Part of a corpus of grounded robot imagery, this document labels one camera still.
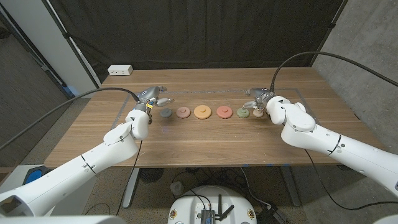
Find black backdrop stand pole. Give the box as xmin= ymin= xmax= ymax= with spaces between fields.
xmin=42 ymin=0 xmax=102 ymax=90
xmin=309 ymin=0 xmax=349 ymax=68

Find black backdrop curtain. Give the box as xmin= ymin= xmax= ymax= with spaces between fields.
xmin=48 ymin=0 xmax=348 ymax=84

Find black power adapter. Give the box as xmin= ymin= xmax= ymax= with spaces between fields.
xmin=256 ymin=205 xmax=289 ymax=224

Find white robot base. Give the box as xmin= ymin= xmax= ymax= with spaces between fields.
xmin=167 ymin=185 xmax=258 ymax=224

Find black router with antennas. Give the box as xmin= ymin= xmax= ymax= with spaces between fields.
xmin=200 ymin=194 xmax=236 ymax=224

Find large orange toy ring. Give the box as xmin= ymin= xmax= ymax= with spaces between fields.
xmin=193 ymin=105 xmax=213 ymax=120

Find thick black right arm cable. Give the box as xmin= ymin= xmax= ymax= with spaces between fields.
xmin=269 ymin=51 xmax=398 ymax=93

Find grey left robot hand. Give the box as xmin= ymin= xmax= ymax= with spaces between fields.
xmin=133 ymin=86 xmax=175 ymax=113

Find dusty pink toy ring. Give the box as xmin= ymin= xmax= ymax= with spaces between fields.
xmin=176 ymin=106 xmax=192 ymax=119

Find black round floor fan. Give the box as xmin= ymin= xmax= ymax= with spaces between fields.
xmin=139 ymin=167 xmax=164 ymax=184

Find grey table leg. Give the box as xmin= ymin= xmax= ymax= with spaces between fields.
xmin=280 ymin=166 xmax=301 ymax=208

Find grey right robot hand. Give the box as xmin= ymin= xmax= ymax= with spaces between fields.
xmin=243 ymin=88 xmax=276 ymax=110

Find white table leg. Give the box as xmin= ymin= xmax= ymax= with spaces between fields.
xmin=123 ymin=167 xmax=141 ymax=208

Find coral red toy ring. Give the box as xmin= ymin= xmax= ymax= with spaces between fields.
xmin=216 ymin=105 xmax=233 ymax=119

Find white robot torso edge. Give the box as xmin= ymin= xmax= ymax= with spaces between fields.
xmin=0 ymin=215 xmax=127 ymax=224

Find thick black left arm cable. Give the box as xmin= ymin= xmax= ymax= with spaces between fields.
xmin=0 ymin=86 xmax=141 ymax=152

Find black floor cable tangle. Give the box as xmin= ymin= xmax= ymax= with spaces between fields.
xmin=170 ymin=167 xmax=272 ymax=208

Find white foot pedal blue pads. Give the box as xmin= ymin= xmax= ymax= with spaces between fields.
xmin=0 ymin=164 xmax=97 ymax=216

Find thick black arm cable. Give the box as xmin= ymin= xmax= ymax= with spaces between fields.
xmin=0 ymin=86 xmax=141 ymax=152
xmin=269 ymin=51 xmax=398 ymax=93

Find thin right arm wire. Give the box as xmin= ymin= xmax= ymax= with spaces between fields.
xmin=304 ymin=149 xmax=398 ymax=212

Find grey round floor object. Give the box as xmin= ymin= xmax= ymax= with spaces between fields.
xmin=170 ymin=181 xmax=185 ymax=196

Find white power strip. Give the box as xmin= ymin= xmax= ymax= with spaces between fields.
xmin=107 ymin=64 xmax=134 ymax=77

